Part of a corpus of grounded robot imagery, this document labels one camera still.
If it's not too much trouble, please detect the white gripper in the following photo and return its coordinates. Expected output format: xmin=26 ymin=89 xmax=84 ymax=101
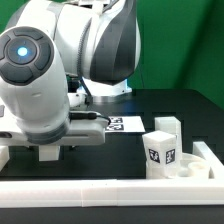
xmin=0 ymin=111 xmax=111 ymax=148

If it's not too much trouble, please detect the white block at left edge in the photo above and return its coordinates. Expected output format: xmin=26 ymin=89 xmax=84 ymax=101
xmin=0 ymin=146 xmax=10 ymax=171

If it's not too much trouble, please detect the white sheet with tags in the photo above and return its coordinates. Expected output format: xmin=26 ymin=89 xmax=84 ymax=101
xmin=106 ymin=116 xmax=145 ymax=133

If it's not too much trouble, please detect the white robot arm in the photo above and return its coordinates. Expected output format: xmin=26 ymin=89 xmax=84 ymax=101
xmin=0 ymin=0 xmax=141 ymax=146

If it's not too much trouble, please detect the white obstacle wall frame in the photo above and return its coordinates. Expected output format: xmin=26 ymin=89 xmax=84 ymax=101
xmin=0 ymin=142 xmax=224 ymax=208

